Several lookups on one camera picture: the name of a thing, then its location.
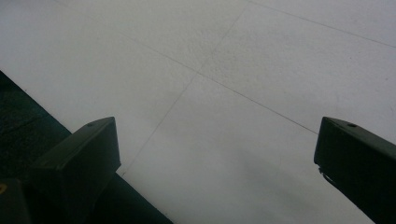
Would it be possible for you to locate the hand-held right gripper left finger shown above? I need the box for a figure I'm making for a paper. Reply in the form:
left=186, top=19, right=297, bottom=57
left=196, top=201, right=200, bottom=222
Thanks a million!
left=29, top=117, right=121, bottom=224

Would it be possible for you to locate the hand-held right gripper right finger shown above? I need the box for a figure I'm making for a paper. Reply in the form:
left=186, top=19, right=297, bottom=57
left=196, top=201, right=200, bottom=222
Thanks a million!
left=313, top=117, right=396, bottom=224

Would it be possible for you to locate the white table mat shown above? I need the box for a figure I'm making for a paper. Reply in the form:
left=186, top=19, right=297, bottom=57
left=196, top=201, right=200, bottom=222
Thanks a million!
left=0, top=0, right=396, bottom=224

